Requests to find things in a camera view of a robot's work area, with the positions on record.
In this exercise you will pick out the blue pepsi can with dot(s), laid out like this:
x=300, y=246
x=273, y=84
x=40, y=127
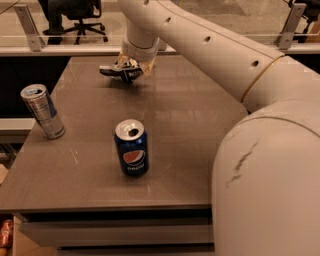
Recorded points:
x=132, y=147

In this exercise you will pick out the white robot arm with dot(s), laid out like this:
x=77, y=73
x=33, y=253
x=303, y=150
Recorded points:
x=266, y=174

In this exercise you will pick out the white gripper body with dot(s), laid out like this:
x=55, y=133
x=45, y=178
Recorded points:
x=139, y=52

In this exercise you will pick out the silver energy drink can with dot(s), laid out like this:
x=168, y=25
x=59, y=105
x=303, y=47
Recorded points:
x=39, y=102

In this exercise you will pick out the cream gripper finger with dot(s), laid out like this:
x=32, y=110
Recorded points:
x=147, y=67
x=124, y=61

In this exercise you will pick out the orange snack bag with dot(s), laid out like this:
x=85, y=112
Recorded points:
x=6, y=233

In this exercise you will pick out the grey drawer cabinet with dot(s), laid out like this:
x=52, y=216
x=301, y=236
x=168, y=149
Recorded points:
x=164, y=229

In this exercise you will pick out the blue chip bag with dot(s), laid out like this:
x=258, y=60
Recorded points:
x=127, y=74

